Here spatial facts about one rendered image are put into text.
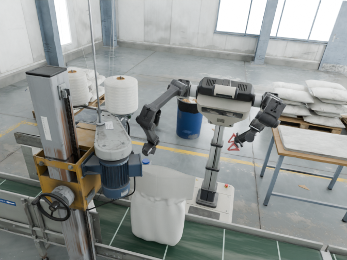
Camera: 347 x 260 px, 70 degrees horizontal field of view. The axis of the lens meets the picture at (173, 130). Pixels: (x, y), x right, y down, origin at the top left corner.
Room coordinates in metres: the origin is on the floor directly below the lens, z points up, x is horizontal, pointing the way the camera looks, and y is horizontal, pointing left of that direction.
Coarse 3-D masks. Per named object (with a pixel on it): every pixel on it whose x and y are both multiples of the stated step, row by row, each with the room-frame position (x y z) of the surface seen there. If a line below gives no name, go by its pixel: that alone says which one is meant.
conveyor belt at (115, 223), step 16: (16, 192) 1.63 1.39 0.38; (32, 192) 1.64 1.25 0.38; (96, 208) 1.51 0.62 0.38; (112, 208) 1.53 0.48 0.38; (128, 208) 1.54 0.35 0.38; (112, 224) 1.36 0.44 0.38; (128, 224) 1.37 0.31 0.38; (192, 224) 1.42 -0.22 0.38; (112, 240) 1.21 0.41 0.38; (128, 240) 1.22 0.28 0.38; (144, 240) 1.23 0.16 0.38; (192, 240) 1.27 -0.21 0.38; (208, 240) 1.28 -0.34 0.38; (224, 240) 1.29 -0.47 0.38; (240, 240) 1.30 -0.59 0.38; (256, 240) 1.31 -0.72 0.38; (272, 240) 1.32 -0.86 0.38; (160, 256) 1.11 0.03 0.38; (176, 256) 1.12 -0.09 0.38; (192, 256) 1.13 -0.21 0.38; (208, 256) 1.14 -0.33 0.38; (224, 256) 1.15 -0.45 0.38; (240, 256) 1.16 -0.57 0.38; (256, 256) 1.17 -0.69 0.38; (272, 256) 1.18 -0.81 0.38; (288, 256) 1.19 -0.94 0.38; (304, 256) 1.20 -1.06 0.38; (320, 256) 1.21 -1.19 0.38
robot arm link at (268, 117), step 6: (270, 96) 1.39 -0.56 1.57; (264, 102) 1.42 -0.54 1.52; (270, 102) 1.11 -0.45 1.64; (276, 102) 1.12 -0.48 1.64; (264, 108) 1.13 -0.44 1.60; (270, 108) 1.09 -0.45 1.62; (276, 108) 1.09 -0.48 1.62; (282, 108) 1.09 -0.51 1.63; (264, 114) 1.08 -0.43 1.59; (270, 114) 1.08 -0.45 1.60; (276, 114) 1.07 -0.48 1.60; (258, 120) 1.09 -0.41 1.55; (264, 120) 1.07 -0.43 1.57; (270, 120) 1.06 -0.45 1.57; (276, 120) 1.05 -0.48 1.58; (270, 126) 1.06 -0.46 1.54
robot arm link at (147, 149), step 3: (156, 141) 1.49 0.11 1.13; (159, 141) 1.51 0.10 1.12; (147, 144) 1.50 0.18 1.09; (150, 144) 1.50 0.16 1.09; (153, 144) 1.51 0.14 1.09; (156, 144) 1.50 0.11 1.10; (147, 147) 1.48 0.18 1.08; (150, 147) 1.48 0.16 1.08; (144, 150) 1.46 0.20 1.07; (147, 150) 1.46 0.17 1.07; (150, 150) 1.48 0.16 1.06; (144, 153) 1.47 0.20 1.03; (147, 153) 1.45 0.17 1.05
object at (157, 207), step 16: (144, 176) 1.25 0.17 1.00; (160, 176) 1.22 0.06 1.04; (176, 176) 1.23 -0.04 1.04; (192, 176) 1.24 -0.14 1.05; (144, 192) 1.25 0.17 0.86; (160, 192) 1.22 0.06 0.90; (176, 192) 1.23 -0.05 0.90; (192, 192) 1.24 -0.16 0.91; (144, 208) 1.23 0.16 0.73; (160, 208) 1.21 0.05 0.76; (176, 208) 1.21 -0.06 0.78; (144, 224) 1.22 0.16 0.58; (160, 224) 1.20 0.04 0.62; (176, 224) 1.20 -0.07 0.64; (160, 240) 1.21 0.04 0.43; (176, 240) 1.19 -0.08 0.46
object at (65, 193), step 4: (56, 188) 0.91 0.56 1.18; (60, 188) 0.90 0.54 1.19; (64, 188) 0.91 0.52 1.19; (68, 188) 0.92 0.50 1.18; (52, 192) 0.89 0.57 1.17; (56, 192) 0.89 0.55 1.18; (60, 192) 0.88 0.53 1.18; (64, 192) 0.89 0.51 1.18; (68, 192) 0.90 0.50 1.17; (72, 192) 0.91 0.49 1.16; (60, 196) 0.88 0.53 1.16; (64, 196) 0.88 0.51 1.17; (68, 196) 0.88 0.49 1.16; (72, 196) 0.90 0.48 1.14; (52, 200) 0.89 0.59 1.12; (56, 200) 0.89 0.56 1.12; (64, 200) 0.88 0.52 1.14; (68, 200) 0.87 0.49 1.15; (72, 200) 0.90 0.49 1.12; (60, 204) 0.89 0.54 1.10; (68, 204) 0.88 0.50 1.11
